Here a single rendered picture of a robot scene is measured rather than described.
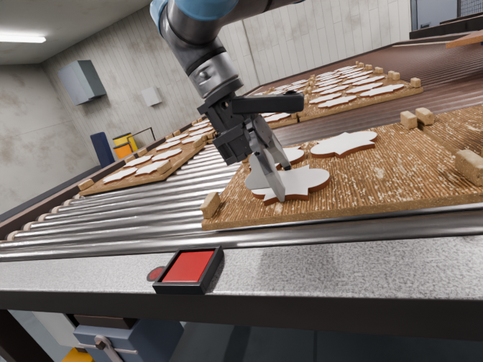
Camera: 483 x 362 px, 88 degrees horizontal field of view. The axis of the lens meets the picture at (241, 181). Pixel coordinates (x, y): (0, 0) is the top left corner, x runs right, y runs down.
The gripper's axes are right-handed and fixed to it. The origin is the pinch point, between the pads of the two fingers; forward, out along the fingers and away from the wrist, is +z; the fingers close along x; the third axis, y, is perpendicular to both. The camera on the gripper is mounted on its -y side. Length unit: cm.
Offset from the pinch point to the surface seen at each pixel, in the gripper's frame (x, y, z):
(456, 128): -13.5, -29.4, 8.5
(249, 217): 9.3, 5.8, -0.5
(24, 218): -7, 90, -22
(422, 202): 9.4, -17.1, 5.9
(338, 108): -59, -12, 4
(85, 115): -506, 558, -204
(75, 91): -465, 496, -244
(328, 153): -10.8, -7.2, 1.7
